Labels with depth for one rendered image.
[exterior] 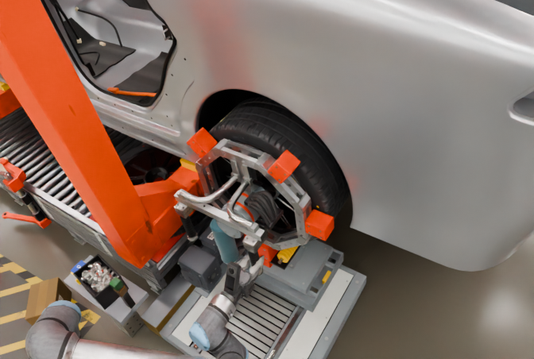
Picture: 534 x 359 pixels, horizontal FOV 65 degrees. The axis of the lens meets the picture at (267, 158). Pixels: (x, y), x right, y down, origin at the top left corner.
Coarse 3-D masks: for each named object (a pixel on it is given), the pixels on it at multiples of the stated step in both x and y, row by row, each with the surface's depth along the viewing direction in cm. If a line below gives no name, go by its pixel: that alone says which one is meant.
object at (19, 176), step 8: (0, 160) 275; (8, 160) 274; (0, 168) 276; (8, 168) 270; (16, 168) 269; (16, 176) 261; (24, 176) 267; (8, 184) 257; (16, 184) 260; (8, 216) 297; (16, 216) 295; (24, 216) 294; (40, 224) 284; (48, 224) 289
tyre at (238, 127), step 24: (240, 120) 164; (264, 120) 161; (288, 120) 162; (264, 144) 157; (288, 144) 154; (312, 144) 159; (312, 168) 155; (336, 168) 165; (312, 192) 159; (336, 192) 165; (312, 240) 182
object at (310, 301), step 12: (336, 252) 233; (336, 264) 226; (264, 276) 228; (324, 276) 220; (276, 288) 222; (288, 288) 221; (312, 288) 216; (324, 288) 220; (300, 300) 214; (312, 300) 215; (312, 312) 215
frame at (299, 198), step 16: (224, 144) 162; (208, 160) 171; (240, 160) 158; (256, 160) 153; (272, 160) 154; (208, 176) 189; (272, 176) 152; (288, 176) 156; (208, 192) 190; (288, 192) 153; (304, 192) 157; (304, 208) 156; (304, 224) 161; (272, 240) 188; (288, 240) 176; (304, 240) 168
